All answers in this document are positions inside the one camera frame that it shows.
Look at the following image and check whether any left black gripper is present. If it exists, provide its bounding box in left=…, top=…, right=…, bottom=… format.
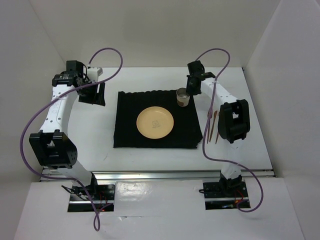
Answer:
left=77, top=79, right=105, bottom=106

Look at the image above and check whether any paper cup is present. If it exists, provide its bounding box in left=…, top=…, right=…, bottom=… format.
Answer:
left=176, top=87, right=190, bottom=107

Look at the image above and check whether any beige plate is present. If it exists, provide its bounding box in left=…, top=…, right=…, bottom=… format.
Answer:
left=136, top=106, right=175, bottom=140

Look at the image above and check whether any black cloth placemat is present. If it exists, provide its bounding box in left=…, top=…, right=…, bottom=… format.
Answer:
left=113, top=90, right=203, bottom=149

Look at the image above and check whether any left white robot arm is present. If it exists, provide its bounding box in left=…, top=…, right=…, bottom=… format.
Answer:
left=29, top=60, right=106, bottom=200

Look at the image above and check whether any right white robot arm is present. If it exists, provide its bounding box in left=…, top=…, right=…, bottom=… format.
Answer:
left=186, top=60, right=251, bottom=196

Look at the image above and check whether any copper knife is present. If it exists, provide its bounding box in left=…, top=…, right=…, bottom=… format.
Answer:
left=208, top=110, right=218, bottom=142

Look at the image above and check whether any copper fork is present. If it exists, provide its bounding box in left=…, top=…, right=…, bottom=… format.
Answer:
left=206, top=111, right=212, bottom=144

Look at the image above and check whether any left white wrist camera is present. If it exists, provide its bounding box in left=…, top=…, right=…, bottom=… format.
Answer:
left=86, top=67, right=103, bottom=84

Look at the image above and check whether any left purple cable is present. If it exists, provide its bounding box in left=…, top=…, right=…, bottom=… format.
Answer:
left=19, top=47, right=124, bottom=232

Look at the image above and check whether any purple cable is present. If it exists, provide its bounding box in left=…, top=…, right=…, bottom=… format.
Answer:
left=196, top=47, right=266, bottom=213
left=19, top=47, right=124, bottom=232

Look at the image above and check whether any aluminium table frame rail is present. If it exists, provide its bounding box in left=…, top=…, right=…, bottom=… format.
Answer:
left=39, top=67, right=276, bottom=182

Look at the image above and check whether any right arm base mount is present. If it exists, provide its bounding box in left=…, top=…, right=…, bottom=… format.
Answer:
left=198, top=181, right=251, bottom=210

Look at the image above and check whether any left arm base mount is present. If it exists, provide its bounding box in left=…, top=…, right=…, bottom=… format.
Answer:
left=61, top=183, right=116, bottom=213

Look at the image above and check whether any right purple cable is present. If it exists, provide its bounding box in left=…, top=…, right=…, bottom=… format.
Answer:
left=196, top=47, right=266, bottom=213

